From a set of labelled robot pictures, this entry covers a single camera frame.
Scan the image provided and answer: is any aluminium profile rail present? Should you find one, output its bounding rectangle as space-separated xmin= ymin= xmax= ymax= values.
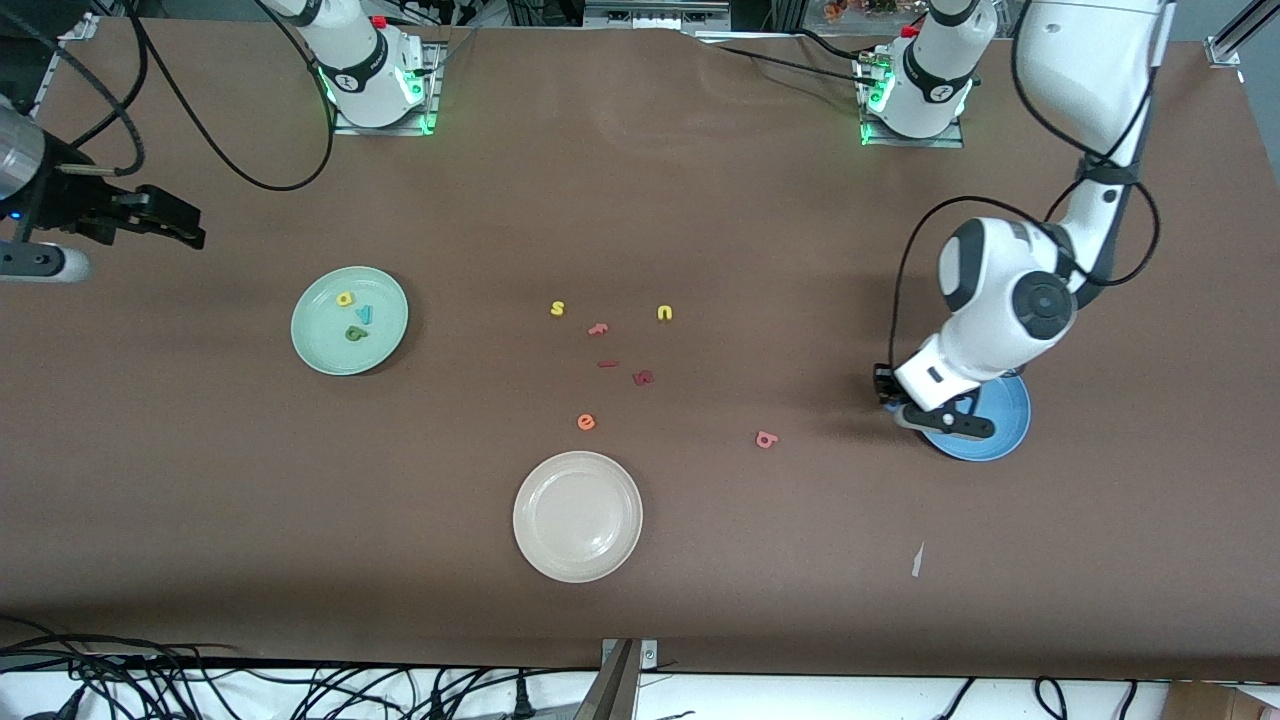
xmin=1205 ymin=0 xmax=1280 ymax=69
xmin=30 ymin=14 xmax=101 ymax=111

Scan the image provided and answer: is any grey metal frame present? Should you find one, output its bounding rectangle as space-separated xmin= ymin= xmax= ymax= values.
xmin=585 ymin=0 xmax=731 ymax=31

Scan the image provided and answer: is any black base cable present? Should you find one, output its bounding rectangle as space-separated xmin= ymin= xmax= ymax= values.
xmin=795 ymin=27 xmax=871 ymax=63
xmin=712 ymin=42 xmax=881 ymax=86

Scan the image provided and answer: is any metal table bracket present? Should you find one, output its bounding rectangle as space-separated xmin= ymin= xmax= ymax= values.
xmin=572 ymin=638 xmax=661 ymax=720

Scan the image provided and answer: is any green plate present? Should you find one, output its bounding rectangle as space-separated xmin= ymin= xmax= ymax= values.
xmin=290 ymin=265 xmax=410 ymax=377

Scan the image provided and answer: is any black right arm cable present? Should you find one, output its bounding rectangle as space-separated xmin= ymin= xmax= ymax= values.
xmin=0 ymin=0 xmax=336 ymax=193

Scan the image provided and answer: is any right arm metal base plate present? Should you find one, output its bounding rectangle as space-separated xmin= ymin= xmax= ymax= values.
xmin=332 ymin=42 xmax=442 ymax=136

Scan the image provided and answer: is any beige plate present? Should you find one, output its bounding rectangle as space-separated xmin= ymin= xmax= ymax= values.
xmin=512 ymin=450 xmax=644 ymax=584

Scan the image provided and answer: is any blue plate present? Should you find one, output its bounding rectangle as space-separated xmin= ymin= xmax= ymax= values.
xmin=920 ymin=372 xmax=1032 ymax=463

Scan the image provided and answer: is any cardboard box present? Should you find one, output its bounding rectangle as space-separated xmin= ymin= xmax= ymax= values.
xmin=1165 ymin=682 xmax=1280 ymax=720

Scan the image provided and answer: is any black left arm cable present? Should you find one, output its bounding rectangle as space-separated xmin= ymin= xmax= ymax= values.
xmin=888 ymin=0 xmax=1163 ymax=376

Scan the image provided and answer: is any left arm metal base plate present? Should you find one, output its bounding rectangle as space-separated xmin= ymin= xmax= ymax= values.
xmin=860 ymin=52 xmax=966 ymax=149

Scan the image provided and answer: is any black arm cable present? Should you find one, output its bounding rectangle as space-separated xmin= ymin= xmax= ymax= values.
xmin=0 ymin=0 xmax=336 ymax=193
xmin=888 ymin=0 xmax=1163 ymax=376

